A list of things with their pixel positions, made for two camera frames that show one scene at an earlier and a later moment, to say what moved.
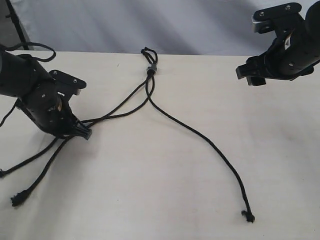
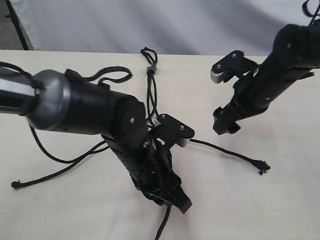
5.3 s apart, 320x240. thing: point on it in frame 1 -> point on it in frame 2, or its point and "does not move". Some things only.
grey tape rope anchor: x=152 y=66 does not move
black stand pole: x=12 y=15 does not move
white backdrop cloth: x=172 y=27 does not move
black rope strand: x=137 y=88 -> x=151 y=60
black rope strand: x=16 y=201 -> x=262 y=167
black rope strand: x=247 y=212 -> x=165 y=219
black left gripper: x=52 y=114 -> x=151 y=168
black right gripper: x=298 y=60 -> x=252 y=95
